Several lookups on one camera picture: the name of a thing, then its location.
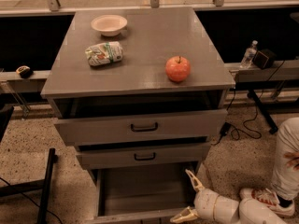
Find grey middle drawer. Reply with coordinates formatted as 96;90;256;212
77;143;210;170

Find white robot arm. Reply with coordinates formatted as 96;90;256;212
170;169;287;224

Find red apple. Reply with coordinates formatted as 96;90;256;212
165;56;191;82

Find crumpled snack bag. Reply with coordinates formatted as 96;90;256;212
85;41;123;66

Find grey drawer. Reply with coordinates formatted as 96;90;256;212
77;143;210;170
86;161;196;224
55;109;227;146

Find grey bottom drawer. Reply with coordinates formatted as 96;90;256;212
86;161;196;224

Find clear water bottle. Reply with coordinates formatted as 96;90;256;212
240;40;258;69

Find black power adapter cable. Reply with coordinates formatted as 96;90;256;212
211;59;286;147

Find black table leg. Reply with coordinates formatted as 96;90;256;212
248;90;278;134

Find person hand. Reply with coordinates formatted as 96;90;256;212
284;152;299;171

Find small black box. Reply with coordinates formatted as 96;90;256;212
253;49;277;69

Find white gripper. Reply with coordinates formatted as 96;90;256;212
170;169;239;224

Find grey top drawer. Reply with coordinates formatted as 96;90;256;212
55;109;227;146

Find grey drawer cabinet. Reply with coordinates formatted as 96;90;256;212
40;7;236;185

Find black metal stand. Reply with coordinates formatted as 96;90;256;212
0;148;58;224

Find person leg light trousers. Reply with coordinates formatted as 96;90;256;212
271;118;299;201

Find white red sneaker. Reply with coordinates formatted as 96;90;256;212
239;188;295;217

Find small black yellow object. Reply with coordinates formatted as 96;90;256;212
16;65;33;78

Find white bowl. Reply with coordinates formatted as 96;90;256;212
91;15;127;36

